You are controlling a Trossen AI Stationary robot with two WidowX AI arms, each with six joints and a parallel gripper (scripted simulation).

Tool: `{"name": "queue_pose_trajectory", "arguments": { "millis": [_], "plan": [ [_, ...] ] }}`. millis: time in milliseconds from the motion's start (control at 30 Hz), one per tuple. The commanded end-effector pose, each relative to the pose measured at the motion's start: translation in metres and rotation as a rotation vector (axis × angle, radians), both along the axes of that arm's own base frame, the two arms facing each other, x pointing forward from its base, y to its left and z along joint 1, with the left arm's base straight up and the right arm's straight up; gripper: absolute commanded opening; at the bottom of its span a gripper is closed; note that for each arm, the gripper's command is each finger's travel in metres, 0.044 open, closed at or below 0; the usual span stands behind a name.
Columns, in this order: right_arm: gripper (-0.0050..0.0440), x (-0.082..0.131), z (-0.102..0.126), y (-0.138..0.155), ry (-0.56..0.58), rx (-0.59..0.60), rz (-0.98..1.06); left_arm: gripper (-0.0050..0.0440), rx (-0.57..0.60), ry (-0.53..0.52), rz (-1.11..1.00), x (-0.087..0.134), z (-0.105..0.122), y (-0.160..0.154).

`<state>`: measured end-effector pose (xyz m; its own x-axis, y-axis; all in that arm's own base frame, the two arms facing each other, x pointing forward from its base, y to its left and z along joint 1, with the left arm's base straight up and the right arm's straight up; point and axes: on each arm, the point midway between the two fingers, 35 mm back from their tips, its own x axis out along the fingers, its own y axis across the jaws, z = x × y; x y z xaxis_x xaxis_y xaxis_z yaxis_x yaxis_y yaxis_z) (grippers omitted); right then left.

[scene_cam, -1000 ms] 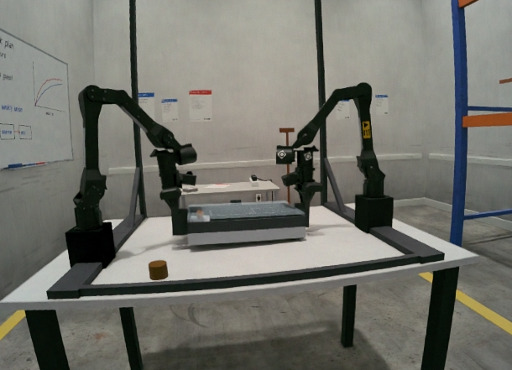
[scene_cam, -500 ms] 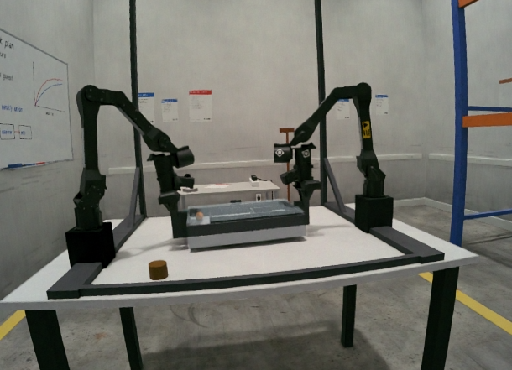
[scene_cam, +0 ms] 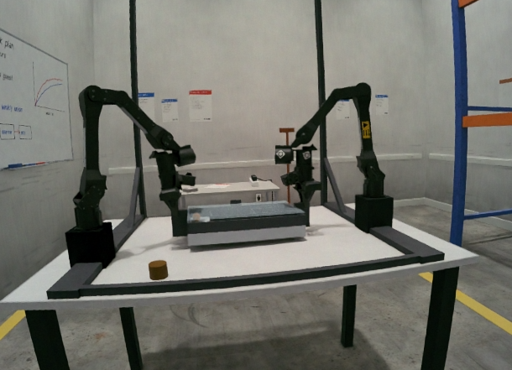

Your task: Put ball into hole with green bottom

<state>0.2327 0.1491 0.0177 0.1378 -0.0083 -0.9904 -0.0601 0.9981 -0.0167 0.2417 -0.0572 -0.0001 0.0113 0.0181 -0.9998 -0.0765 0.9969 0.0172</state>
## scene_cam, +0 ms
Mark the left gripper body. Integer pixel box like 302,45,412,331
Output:
290,164,322,191

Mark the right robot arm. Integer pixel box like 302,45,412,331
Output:
72,85,196,231

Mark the brown cylinder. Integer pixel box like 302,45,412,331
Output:
148,260,169,280

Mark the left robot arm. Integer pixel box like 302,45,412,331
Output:
274,82,386,198

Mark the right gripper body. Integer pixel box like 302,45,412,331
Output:
159,169,182,201

